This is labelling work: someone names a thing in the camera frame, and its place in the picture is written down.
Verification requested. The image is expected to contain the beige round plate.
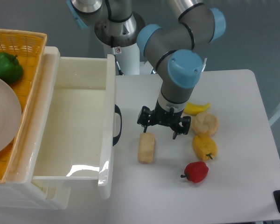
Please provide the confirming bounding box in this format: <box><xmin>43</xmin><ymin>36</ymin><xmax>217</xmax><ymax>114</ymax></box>
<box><xmin>0</xmin><ymin>79</ymin><xmax>21</xmax><ymax>151</ymax></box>

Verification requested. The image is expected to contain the white plastic drawer cabinet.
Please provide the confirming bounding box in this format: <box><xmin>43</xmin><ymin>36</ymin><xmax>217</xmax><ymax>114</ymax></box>
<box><xmin>0</xmin><ymin>47</ymin><xmax>70</xmax><ymax>210</ymax></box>

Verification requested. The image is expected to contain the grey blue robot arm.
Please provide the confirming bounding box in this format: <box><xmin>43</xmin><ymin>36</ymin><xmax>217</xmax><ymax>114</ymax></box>
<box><xmin>67</xmin><ymin>0</ymin><xmax>226</xmax><ymax>136</ymax></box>

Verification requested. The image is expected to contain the black drawer handle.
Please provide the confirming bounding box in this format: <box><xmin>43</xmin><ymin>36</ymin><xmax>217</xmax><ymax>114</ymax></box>
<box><xmin>112</xmin><ymin>105</ymin><xmax>122</xmax><ymax>146</ymax></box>

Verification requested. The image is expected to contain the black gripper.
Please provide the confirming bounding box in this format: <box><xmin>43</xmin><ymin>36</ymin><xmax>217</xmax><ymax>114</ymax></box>
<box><xmin>137</xmin><ymin>92</ymin><xmax>191</xmax><ymax>140</ymax></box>

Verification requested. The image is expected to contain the orange woven basket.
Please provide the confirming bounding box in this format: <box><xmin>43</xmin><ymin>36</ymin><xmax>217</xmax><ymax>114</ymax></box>
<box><xmin>0</xmin><ymin>29</ymin><xmax>47</xmax><ymax>184</ymax></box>

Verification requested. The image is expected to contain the yellow bell pepper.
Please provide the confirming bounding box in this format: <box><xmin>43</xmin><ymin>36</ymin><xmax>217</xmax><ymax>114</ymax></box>
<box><xmin>192</xmin><ymin>134</ymin><xmax>218</xmax><ymax>161</ymax></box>

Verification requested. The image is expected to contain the green bell pepper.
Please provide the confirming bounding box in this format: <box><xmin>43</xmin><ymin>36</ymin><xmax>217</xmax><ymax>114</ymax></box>
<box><xmin>0</xmin><ymin>52</ymin><xmax>23</xmax><ymax>84</ymax></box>

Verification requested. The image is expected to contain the red bell pepper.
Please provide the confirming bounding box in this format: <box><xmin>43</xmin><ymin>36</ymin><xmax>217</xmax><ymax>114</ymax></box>
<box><xmin>180</xmin><ymin>161</ymin><xmax>209</xmax><ymax>183</ymax></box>

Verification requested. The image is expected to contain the white open drawer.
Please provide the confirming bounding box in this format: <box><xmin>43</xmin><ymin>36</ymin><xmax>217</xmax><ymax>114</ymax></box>
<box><xmin>33</xmin><ymin>55</ymin><xmax>116</xmax><ymax>199</ymax></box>

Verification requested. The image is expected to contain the round bread roll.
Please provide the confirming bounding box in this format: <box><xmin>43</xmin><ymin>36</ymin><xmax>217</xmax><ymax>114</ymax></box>
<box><xmin>191</xmin><ymin>112</ymin><xmax>219</xmax><ymax>135</ymax></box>

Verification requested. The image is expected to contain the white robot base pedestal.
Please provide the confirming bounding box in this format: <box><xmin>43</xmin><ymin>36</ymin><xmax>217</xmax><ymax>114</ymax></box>
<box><xmin>102</xmin><ymin>37</ymin><xmax>160</xmax><ymax>76</ymax></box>

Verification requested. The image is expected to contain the yellow banana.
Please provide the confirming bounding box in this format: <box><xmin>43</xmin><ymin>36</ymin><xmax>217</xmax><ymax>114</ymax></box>
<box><xmin>183</xmin><ymin>102</ymin><xmax>211</xmax><ymax>116</ymax></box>

